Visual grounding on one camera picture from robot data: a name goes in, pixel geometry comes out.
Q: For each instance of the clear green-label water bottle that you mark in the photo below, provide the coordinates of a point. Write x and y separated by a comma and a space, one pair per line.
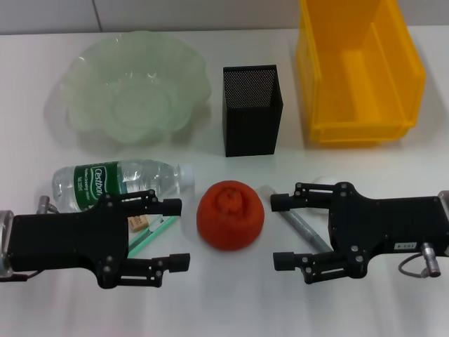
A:
105, 179

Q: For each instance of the pale green glass fruit plate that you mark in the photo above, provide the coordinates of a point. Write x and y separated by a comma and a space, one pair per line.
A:
133, 91

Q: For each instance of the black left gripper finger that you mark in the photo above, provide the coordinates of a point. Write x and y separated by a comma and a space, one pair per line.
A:
179, 262
172, 206

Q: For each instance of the orange fruit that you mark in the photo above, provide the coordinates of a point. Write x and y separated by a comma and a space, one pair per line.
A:
229, 217

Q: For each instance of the small wooden cork block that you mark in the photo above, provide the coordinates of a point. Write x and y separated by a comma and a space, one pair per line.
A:
137, 224

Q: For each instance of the grey marker pen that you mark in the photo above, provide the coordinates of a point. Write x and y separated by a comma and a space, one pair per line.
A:
303, 228

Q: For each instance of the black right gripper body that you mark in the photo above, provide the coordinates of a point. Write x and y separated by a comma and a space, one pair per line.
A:
379, 224

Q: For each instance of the white and silver right arm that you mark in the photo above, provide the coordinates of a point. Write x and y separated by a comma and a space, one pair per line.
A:
445, 210

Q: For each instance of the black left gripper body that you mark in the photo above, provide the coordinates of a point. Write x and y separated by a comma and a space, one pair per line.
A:
63, 242

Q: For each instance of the black mesh pen holder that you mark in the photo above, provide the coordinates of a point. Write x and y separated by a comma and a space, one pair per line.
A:
250, 130

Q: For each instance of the white paper ball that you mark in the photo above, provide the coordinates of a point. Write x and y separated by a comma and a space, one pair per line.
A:
326, 179

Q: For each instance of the yellow plastic bin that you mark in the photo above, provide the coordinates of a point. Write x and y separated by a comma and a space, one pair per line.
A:
361, 87

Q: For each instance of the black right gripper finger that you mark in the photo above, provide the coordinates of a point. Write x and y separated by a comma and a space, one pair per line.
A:
280, 203
284, 261

